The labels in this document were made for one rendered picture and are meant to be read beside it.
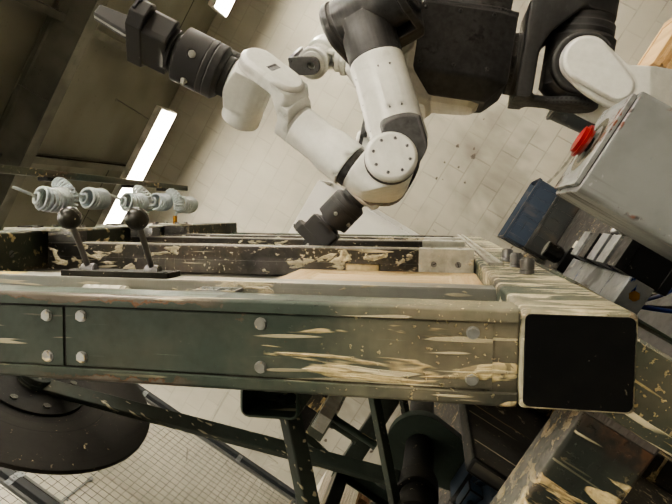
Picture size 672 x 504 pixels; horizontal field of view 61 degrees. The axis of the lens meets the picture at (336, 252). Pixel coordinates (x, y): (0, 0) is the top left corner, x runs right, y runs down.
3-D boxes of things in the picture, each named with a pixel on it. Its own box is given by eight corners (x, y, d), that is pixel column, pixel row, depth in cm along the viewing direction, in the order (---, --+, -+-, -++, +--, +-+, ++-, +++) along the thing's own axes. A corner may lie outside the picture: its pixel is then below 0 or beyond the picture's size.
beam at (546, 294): (637, 417, 60) (642, 314, 60) (518, 409, 62) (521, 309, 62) (478, 258, 277) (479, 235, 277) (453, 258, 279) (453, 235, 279)
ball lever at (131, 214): (160, 283, 97) (139, 214, 90) (139, 282, 98) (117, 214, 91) (169, 270, 100) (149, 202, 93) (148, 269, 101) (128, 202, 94)
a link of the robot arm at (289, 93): (218, 98, 93) (280, 148, 91) (233, 50, 87) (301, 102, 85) (242, 88, 97) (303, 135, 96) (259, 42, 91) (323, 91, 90)
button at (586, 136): (610, 129, 63) (593, 120, 63) (589, 161, 64) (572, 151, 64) (599, 134, 67) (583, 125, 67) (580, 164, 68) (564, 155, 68)
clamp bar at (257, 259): (474, 281, 129) (476, 174, 127) (4, 268, 148) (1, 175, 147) (471, 276, 138) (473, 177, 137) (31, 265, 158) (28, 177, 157)
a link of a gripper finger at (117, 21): (102, 4, 89) (139, 23, 90) (91, 18, 88) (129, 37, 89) (101, -3, 88) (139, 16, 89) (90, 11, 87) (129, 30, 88)
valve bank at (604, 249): (785, 289, 80) (630, 201, 83) (723, 372, 82) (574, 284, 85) (651, 260, 129) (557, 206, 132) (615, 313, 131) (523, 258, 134)
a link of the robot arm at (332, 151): (287, 156, 96) (377, 227, 93) (282, 129, 86) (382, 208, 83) (327, 111, 98) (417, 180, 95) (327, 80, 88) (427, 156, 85)
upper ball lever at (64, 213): (95, 281, 99) (70, 213, 92) (75, 280, 100) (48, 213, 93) (106, 268, 102) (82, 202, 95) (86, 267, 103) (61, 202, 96)
